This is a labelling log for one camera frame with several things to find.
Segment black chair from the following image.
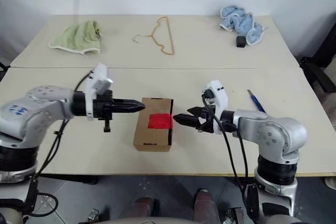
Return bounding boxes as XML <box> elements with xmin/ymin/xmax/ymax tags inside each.
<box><xmin>300</xmin><ymin>22</ymin><xmax>336</xmax><ymax>94</ymax></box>

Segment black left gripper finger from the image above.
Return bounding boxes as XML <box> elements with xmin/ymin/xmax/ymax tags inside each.
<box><xmin>112</xmin><ymin>99</ymin><xmax>146</xmax><ymax>109</ymax></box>
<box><xmin>112</xmin><ymin>106</ymin><xmax>146</xmax><ymax>114</ymax></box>

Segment grey metal bracket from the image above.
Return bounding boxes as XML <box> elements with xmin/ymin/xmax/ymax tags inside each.
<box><xmin>226</xmin><ymin>207</ymin><xmax>247</xmax><ymax>224</ymax></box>
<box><xmin>86</xmin><ymin>208</ymin><xmax>101</xmax><ymax>221</ymax></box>

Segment gold wire clothes hanger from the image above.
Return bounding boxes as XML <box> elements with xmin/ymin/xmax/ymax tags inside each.
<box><xmin>132</xmin><ymin>16</ymin><xmax>175</xmax><ymax>56</ymax></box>

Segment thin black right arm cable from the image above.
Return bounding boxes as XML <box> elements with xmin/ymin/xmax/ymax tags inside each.
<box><xmin>237</xmin><ymin>129</ymin><xmax>249</xmax><ymax>191</ymax></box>

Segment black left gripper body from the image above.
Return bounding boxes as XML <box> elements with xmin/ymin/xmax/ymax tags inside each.
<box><xmin>93</xmin><ymin>90</ymin><xmax>116</xmax><ymax>133</ymax></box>

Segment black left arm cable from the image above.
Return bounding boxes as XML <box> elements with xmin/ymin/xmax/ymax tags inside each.
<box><xmin>30</xmin><ymin>70</ymin><xmax>93</xmax><ymax>183</ymax></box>

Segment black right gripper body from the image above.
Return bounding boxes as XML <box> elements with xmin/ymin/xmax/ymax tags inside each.
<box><xmin>195</xmin><ymin>104</ymin><xmax>219</xmax><ymax>134</ymax></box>

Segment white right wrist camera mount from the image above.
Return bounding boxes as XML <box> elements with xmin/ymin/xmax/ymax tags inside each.
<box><xmin>201</xmin><ymin>79</ymin><xmax>229</xmax><ymax>134</ymax></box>

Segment blue utility knife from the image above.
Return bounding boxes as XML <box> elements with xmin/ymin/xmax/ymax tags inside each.
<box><xmin>246</xmin><ymin>89</ymin><xmax>267</xmax><ymax>113</ymax></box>

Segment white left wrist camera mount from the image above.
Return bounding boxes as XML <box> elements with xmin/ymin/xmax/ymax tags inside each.
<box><xmin>84</xmin><ymin>62</ymin><xmax>114</xmax><ymax>121</ymax></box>

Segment brown cardboard box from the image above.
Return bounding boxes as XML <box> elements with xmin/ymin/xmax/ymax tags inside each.
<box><xmin>133</xmin><ymin>97</ymin><xmax>174</xmax><ymax>153</ymax></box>

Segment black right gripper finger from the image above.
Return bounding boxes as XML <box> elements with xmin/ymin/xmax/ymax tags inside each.
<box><xmin>172</xmin><ymin>113</ymin><xmax>203</xmax><ymax>130</ymax></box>
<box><xmin>186</xmin><ymin>106</ymin><xmax>204</xmax><ymax>117</ymax></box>

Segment red tape patch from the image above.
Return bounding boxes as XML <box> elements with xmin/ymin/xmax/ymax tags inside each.
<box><xmin>148</xmin><ymin>113</ymin><xmax>174</xmax><ymax>130</ymax></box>

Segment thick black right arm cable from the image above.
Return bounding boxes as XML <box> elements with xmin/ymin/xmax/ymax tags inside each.
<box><xmin>201</xmin><ymin>90</ymin><xmax>244</xmax><ymax>192</ymax></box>

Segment wide dark brown rounded shape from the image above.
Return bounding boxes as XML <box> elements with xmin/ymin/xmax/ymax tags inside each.
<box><xmin>193</xmin><ymin>189</ymin><xmax>219</xmax><ymax>219</ymax></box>

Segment light blue towel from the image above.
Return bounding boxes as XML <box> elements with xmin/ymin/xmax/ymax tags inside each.
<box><xmin>219</xmin><ymin>5</ymin><xmax>268</xmax><ymax>46</ymax></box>

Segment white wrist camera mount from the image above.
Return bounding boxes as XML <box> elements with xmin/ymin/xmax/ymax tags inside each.
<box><xmin>201</xmin><ymin>79</ymin><xmax>229</xmax><ymax>134</ymax></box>
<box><xmin>84</xmin><ymin>62</ymin><xmax>114</xmax><ymax>121</ymax></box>

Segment green towel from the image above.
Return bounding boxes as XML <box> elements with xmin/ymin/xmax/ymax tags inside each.
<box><xmin>49</xmin><ymin>19</ymin><xmax>102</xmax><ymax>55</ymax></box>

